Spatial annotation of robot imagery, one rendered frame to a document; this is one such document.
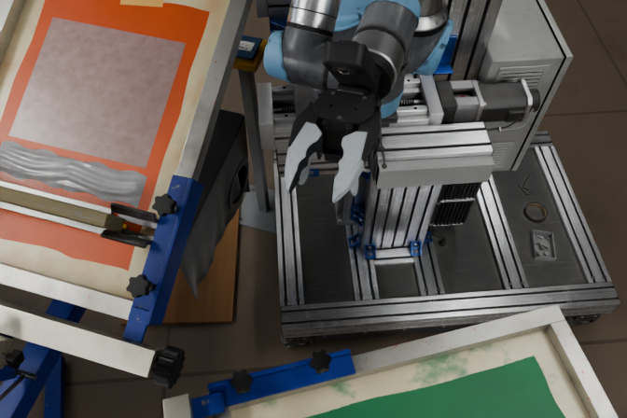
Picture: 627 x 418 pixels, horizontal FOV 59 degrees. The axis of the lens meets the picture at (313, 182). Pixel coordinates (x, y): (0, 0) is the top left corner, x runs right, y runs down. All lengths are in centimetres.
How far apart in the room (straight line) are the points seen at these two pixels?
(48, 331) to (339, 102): 78
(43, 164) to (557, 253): 187
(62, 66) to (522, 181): 188
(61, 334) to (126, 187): 32
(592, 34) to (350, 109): 319
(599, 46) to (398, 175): 257
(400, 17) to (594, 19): 317
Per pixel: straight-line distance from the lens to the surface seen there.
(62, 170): 134
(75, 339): 118
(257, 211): 256
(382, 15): 77
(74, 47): 144
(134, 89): 133
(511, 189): 252
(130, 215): 118
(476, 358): 131
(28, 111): 143
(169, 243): 115
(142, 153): 127
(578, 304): 232
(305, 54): 86
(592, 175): 300
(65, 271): 130
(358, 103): 65
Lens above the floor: 216
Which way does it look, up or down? 54 degrees down
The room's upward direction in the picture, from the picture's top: straight up
